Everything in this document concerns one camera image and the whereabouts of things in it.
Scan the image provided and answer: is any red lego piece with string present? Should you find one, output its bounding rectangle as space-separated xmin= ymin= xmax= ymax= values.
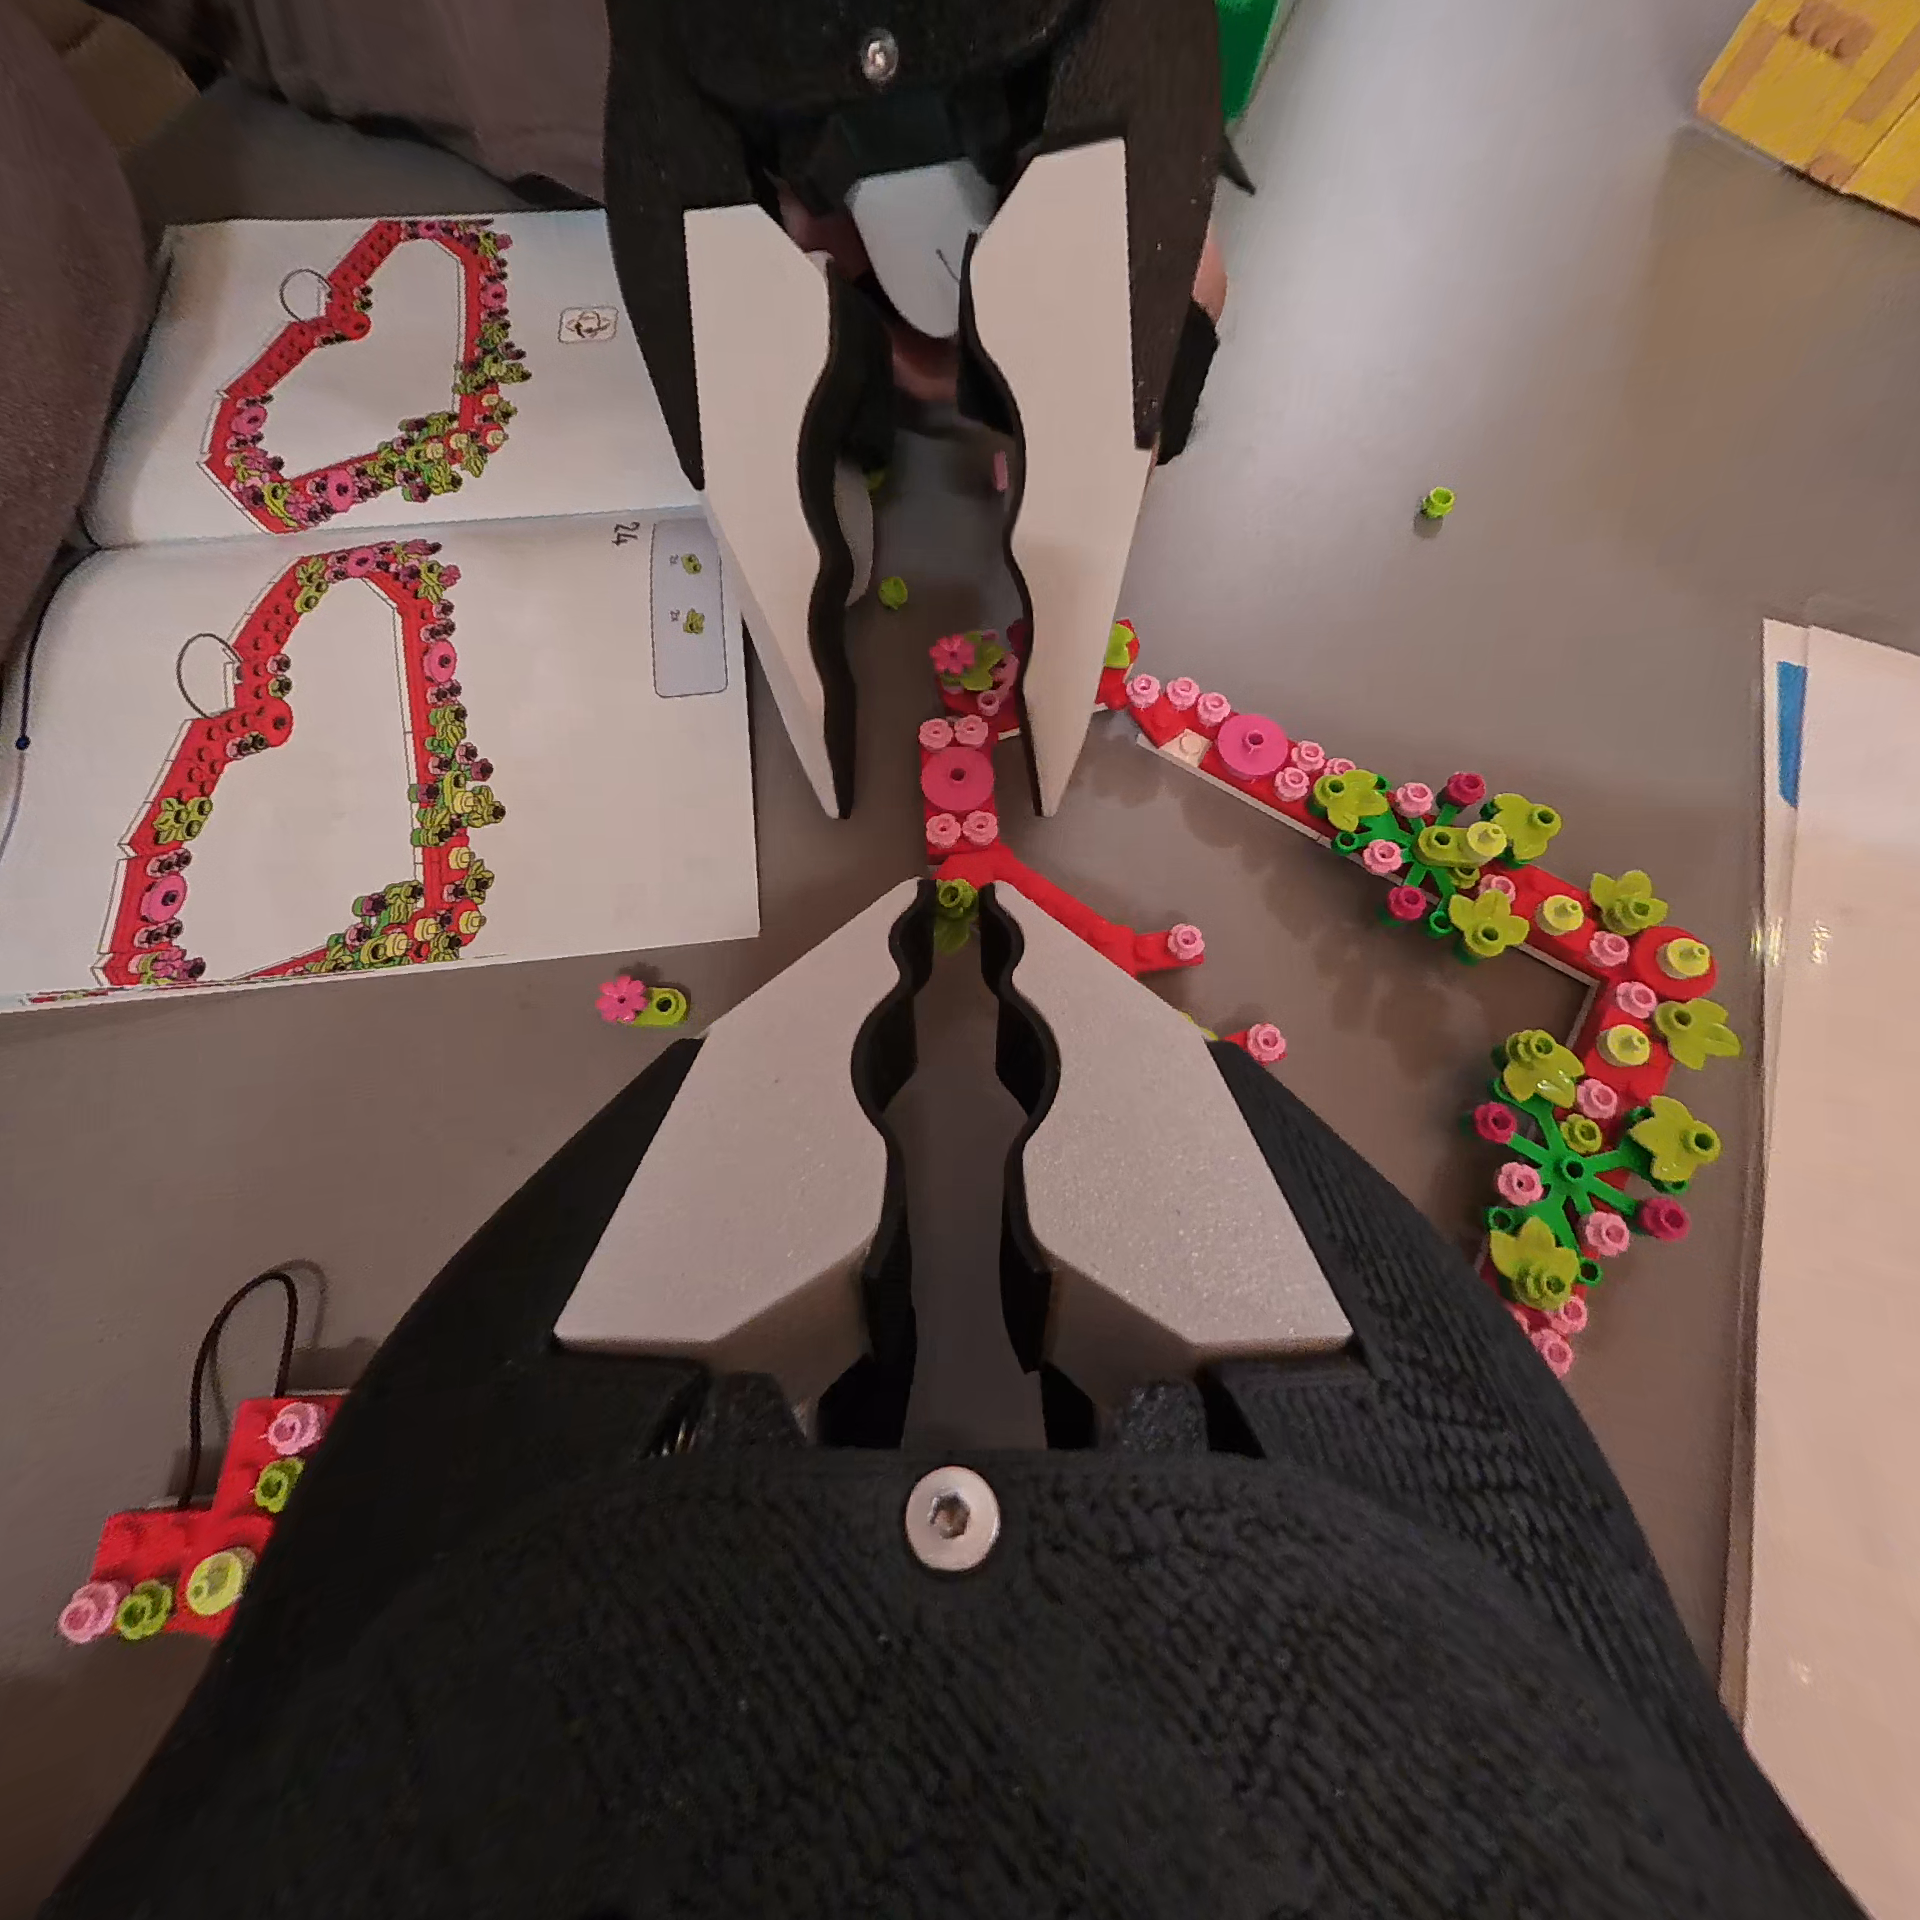
xmin=57 ymin=1267 xmax=350 ymax=1643

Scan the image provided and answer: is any red lego frame segment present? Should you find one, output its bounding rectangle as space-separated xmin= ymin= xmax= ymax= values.
xmin=914 ymin=631 xmax=1291 ymax=1070

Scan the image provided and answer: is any yellow lego box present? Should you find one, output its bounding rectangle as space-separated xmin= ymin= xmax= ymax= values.
xmin=1696 ymin=0 xmax=1920 ymax=226

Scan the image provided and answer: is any lego instruction booklet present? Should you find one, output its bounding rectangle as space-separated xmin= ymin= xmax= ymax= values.
xmin=0 ymin=210 xmax=762 ymax=1016

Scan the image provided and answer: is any large red lego heart frame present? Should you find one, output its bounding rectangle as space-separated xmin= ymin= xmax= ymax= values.
xmin=1117 ymin=622 xmax=1743 ymax=1379

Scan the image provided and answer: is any thin black cable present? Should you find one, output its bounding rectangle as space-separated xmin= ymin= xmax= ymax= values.
xmin=0 ymin=593 xmax=33 ymax=858

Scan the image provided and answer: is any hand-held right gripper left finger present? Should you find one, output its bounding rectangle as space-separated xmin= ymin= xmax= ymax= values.
xmin=551 ymin=879 xmax=923 ymax=1449

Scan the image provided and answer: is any clear bag with white paper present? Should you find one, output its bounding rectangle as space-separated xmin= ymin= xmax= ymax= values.
xmin=1717 ymin=616 xmax=1920 ymax=1920

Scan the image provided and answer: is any green plastic bin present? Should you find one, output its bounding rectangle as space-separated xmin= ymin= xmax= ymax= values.
xmin=1211 ymin=0 xmax=1296 ymax=122

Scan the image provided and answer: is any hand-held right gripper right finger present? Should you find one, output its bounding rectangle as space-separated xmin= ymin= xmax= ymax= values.
xmin=975 ymin=883 xmax=1359 ymax=1449

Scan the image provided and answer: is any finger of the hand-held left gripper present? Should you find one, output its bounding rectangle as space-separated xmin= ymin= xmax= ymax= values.
xmin=960 ymin=137 xmax=1157 ymax=821
xmin=681 ymin=202 xmax=879 ymax=821

